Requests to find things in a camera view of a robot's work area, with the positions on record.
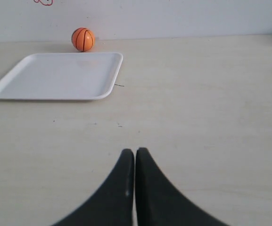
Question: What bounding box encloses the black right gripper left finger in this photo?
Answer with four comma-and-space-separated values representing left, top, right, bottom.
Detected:
55, 149, 134, 226

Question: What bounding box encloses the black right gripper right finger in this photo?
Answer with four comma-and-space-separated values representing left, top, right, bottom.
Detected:
135, 147, 226, 226

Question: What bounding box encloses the small orange basketball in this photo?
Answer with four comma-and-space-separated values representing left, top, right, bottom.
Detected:
71, 27, 95, 52

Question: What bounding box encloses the red mini basketball hoop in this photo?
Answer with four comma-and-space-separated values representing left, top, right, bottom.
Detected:
33, 0, 53, 6

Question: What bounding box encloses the white rectangular tray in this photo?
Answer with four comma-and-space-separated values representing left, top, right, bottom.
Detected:
0, 52, 124, 101

